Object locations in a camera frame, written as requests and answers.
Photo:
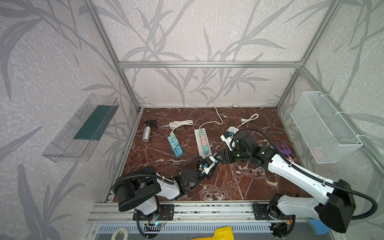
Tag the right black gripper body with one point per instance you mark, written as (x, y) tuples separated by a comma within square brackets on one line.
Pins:
[(229, 156)]

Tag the square white power socket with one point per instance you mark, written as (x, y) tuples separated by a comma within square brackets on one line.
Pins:
[(233, 130)]

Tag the teal power strip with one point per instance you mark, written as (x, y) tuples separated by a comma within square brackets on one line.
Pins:
[(177, 149)]

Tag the long white power strip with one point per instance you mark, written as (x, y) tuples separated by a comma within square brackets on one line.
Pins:
[(199, 132)]

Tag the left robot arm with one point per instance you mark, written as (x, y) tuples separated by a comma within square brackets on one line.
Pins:
[(140, 189)]

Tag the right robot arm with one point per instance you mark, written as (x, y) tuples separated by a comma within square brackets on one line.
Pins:
[(335, 204)]

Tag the purple pink toy fork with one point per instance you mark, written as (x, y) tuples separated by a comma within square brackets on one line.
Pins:
[(283, 147)]

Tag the silver spray bottle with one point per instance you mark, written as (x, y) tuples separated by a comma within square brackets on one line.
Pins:
[(148, 130)]

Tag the yellow plastic object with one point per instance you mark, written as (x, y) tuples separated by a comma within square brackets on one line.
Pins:
[(224, 233)]

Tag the white tape roll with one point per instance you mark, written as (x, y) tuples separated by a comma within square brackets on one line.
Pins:
[(120, 234)]

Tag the blue sponge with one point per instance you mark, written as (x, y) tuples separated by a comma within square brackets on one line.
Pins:
[(318, 227)]

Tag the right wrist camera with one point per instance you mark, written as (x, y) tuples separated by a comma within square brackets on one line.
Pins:
[(228, 138)]

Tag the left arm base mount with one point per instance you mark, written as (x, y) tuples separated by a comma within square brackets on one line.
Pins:
[(165, 212)]

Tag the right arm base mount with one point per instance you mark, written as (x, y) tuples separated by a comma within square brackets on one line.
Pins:
[(261, 212)]

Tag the white wire basket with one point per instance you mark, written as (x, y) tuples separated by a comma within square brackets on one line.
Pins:
[(327, 134)]

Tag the clear plastic wall tray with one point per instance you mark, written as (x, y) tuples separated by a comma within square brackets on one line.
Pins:
[(77, 140)]

